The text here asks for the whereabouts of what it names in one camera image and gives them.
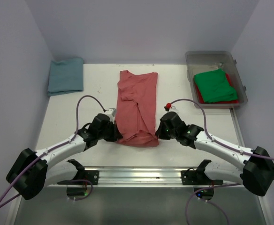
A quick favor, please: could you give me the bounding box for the salmon pink t shirt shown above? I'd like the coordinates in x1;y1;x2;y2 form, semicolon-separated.
115;70;159;148

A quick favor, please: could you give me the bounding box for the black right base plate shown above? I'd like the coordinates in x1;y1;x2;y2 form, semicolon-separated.
181;170;223;186

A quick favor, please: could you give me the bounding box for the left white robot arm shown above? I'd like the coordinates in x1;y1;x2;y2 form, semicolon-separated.
6;108;122;200

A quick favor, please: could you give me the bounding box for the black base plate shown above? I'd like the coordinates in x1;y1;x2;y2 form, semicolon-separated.
58;170;99;185
181;170;223;186

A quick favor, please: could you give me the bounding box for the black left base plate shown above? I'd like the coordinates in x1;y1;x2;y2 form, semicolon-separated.
58;170;99;185

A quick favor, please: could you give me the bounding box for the red folded t shirt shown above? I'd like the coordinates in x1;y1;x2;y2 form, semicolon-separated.
194;74;239;105

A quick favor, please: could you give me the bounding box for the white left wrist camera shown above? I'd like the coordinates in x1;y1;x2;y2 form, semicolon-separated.
104;108;116;123

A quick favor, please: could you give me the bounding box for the aluminium mounting rail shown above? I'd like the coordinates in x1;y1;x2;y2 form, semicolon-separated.
45;166;261;188

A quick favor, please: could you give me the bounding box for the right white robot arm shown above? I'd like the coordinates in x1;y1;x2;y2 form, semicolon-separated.
155;112;274;196

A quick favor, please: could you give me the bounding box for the clear plastic bin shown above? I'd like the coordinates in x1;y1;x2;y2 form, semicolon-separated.
185;51;248;109

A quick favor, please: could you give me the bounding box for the green folded t shirt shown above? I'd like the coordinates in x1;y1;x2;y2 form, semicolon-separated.
194;69;238;104

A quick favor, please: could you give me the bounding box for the blue folded t shirt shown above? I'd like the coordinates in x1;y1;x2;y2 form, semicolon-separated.
47;58;84;97

